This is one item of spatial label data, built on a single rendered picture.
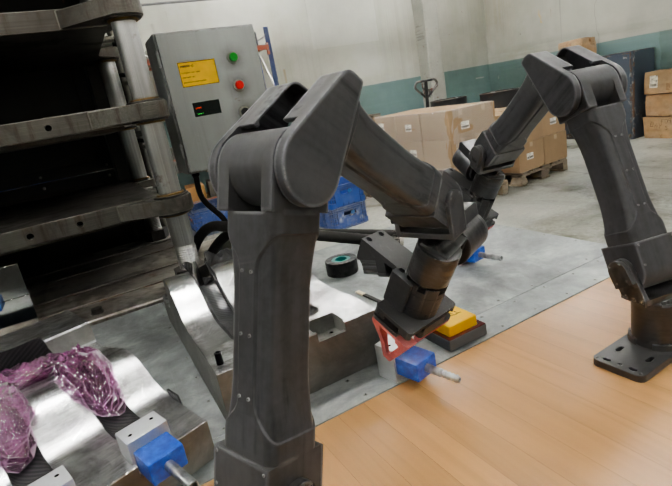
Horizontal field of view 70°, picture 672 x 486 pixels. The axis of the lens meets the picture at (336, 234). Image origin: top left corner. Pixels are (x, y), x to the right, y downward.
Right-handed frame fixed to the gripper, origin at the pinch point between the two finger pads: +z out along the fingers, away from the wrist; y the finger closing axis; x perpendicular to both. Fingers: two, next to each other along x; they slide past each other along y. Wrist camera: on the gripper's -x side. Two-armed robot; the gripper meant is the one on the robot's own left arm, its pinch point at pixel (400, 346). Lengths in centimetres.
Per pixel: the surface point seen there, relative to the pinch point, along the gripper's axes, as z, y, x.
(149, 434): 1.6, 34.3, -9.0
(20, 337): 20, 40, -49
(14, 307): 47, 37, -84
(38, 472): 8.5, 45.3, -15.8
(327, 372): 5.9, 8.5, -5.4
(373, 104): 253, -559, -479
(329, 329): 4.1, 4.0, -10.6
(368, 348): 4.3, 1.1, -4.4
